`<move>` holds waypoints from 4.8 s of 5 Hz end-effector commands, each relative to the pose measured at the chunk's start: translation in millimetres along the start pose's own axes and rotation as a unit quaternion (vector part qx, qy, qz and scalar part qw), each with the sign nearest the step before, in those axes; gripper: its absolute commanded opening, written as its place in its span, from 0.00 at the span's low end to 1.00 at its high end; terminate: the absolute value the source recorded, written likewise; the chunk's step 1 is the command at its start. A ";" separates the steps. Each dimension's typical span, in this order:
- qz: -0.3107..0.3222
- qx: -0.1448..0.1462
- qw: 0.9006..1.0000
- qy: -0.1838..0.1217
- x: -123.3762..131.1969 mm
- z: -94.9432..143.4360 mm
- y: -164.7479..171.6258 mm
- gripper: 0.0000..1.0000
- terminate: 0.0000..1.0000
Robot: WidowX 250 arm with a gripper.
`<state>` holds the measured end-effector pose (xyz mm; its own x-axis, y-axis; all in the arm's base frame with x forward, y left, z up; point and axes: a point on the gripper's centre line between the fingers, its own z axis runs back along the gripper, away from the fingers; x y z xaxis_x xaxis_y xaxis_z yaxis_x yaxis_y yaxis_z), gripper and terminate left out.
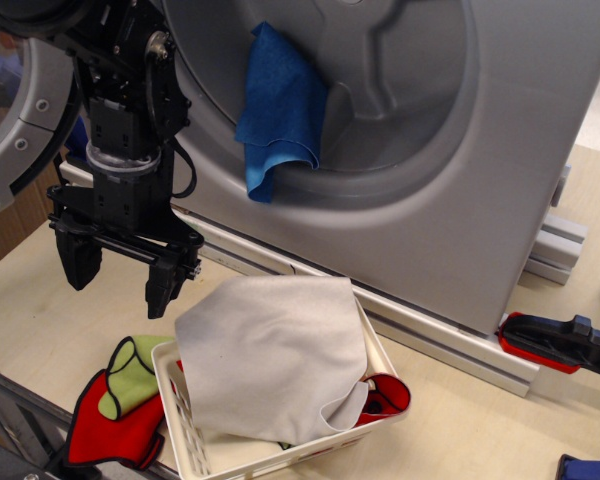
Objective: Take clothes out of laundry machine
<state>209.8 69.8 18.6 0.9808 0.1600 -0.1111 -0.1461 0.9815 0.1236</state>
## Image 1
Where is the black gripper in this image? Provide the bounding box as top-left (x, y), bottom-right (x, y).
top-left (47, 158), bottom-right (204, 319)

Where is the blue cloth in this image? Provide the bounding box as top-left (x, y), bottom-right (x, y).
top-left (235, 22), bottom-right (328, 203)

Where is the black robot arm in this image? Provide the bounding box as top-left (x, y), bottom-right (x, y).
top-left (0, 1), bottom-right (203, 319)

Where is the grey washing machine door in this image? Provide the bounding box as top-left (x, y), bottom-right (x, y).
top-left (0, 33), bottom-right (80, 212)

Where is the white plastic laundry basket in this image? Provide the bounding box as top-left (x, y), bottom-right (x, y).
top-left (152, 306), bottom-right (408, 479)

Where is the grey toy washing machine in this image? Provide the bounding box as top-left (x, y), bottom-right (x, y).
top-left (160, 1), bottom-right (600, 334)

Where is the green cloth with black trim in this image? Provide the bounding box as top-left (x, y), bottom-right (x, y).
top-left (98, 335), bottom-right (173, 421)

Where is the red cloth with black trim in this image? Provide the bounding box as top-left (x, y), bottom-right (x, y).
top-left (65, 370), bottom-right (165, 471)

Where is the grey cloth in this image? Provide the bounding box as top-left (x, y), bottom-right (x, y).
top-left (175, 276), bottom-right (368, 445)

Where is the red cloth in basket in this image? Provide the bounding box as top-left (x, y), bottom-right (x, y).
top-left (355, 373), bottom-right (411, 427)

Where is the red and black clamp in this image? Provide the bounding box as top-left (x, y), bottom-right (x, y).
top-left (497, 312), bottom-right (600, 375)

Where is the blue black clamp bottom right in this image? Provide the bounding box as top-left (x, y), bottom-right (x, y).
top-left (556, 454), bottom-right (600, 480)

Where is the metal table frame rail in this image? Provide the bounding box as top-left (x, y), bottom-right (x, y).
top-left (0, 373), bottom-right (177, 479)

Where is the aluminium extrusion rail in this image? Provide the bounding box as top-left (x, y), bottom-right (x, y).
top-left (58, 158), bottom-right (540, 399)

